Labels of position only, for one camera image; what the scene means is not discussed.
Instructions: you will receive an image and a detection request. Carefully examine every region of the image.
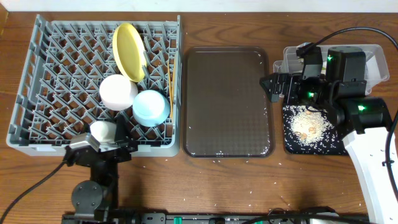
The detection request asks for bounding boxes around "white cup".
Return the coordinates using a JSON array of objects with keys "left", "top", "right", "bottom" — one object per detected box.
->
[{"left": 90, "top": 121, "right": 116, "bottom": 144}]

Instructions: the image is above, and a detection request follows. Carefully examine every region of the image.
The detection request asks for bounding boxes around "light blue bowl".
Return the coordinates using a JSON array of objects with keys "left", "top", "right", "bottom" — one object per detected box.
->
[{"left": 132, "top": 90, "right": 170, "bottom": 127}]

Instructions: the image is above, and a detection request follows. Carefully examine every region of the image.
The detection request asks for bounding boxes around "white pink bowl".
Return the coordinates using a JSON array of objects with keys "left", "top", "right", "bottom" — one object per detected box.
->
[{"left": 99, "top": 74, "right": 138, "bottom": 111}]

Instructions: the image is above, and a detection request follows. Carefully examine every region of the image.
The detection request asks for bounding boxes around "rice food waste pile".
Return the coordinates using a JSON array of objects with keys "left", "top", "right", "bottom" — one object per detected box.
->
[{"left": 283, "top": 105, "right": 343, "bottom": 155}]

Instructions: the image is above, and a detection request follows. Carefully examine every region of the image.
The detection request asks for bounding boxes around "yellow round plate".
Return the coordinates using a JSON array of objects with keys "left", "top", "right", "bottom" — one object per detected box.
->
[{"left": 112, "top": 22, "right": 147, "bottom": 83}]

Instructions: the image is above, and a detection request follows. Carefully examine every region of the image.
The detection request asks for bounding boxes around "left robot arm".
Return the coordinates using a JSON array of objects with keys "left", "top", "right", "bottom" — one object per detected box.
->
[{"left": 61, "top": 116, "right": 140, "bottom": 223}]

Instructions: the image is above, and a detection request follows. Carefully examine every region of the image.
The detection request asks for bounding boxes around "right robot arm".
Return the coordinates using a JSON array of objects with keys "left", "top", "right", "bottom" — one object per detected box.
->
[{"left": 260, "top": 45, "right": 397, "bottom": 223}]

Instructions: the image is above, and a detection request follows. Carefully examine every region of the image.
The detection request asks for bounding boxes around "grey plastic dishwasher rack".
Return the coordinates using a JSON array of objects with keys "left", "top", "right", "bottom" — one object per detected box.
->
[{"left": 6, "top": 16, "right": 183, "bottom": 157}]

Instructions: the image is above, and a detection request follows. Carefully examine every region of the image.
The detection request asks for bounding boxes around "black rectangular tray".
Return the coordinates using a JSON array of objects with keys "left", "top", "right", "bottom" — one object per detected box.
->
[{"left": 281, "top": 102, "right": 349, "bottom": 156}]

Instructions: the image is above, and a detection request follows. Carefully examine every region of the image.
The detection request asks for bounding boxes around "dark brown serving tray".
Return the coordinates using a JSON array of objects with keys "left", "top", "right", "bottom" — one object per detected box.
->
[{"left": 182, "top": 46, "right": 274, "bottom": 158}]

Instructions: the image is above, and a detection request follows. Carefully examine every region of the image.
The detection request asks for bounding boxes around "clear plastic bin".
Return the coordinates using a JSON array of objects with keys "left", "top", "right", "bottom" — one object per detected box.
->
[{"left": 273, "top": 44, "right": 390, "bottom": 95}]

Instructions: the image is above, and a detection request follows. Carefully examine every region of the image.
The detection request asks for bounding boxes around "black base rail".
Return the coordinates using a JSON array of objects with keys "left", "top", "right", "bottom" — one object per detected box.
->
[{"left": 61, "top": 212, "right": 374, "bottom": 224}]

